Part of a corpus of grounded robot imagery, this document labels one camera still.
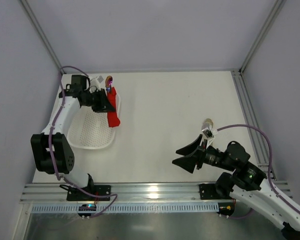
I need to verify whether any red paper napkin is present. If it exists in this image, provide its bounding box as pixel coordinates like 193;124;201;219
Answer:
107;87;121;128

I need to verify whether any beige oblong utensil tray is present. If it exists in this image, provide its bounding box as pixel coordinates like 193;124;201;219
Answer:
202;118;214;128

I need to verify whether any left black connector box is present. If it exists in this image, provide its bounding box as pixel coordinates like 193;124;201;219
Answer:
77;203;97;220

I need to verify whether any aluminium right side rail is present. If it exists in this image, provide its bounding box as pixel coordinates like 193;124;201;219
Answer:
231;69;269;174

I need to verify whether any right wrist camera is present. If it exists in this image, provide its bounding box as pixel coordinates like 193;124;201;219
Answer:
201;126;218;149

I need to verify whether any white perforated plastic basket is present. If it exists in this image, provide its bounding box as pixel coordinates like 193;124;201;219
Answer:
67;106;116;150

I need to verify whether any right aluminium frame post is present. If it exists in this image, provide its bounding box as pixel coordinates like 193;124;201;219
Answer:
239;0;287;74

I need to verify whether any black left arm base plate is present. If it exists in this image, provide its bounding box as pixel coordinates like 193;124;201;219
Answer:
65;184;112;202

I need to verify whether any right black connector box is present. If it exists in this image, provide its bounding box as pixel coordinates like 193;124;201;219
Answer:
217;202;235;218

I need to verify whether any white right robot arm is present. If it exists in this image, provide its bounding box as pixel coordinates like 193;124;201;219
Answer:
172;135;300;240

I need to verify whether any black connector box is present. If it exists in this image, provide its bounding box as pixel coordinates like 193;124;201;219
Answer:
217;202;235;218
77;203;97;220

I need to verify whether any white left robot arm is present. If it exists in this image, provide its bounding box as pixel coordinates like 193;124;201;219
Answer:
30;74;116;198

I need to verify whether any white slotted cable duct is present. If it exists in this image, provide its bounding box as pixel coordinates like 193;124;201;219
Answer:
31;202;219;214

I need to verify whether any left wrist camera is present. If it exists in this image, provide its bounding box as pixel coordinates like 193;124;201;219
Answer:
90;75;104;91

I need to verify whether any iridescent rainbow spoon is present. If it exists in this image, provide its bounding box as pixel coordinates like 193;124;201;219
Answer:
105;76;115;92

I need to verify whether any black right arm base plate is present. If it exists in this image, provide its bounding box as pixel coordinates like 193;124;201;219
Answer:
198;182;234;200

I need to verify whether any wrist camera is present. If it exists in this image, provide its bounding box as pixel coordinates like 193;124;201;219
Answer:
90;75;104;91
201;126;218;149

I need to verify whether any aluminium frame post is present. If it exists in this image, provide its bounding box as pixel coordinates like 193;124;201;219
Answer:
18;0;65;74
239;0;287;74

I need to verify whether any aluminium front rail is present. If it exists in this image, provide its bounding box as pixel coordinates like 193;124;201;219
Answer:
19;180;294;205

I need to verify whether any aluminium rail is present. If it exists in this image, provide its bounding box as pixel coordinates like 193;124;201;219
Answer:
231;69;269;174
19;180;294;205

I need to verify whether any left aluminium frame post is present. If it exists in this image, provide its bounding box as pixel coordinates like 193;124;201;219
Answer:
18;0;65;74

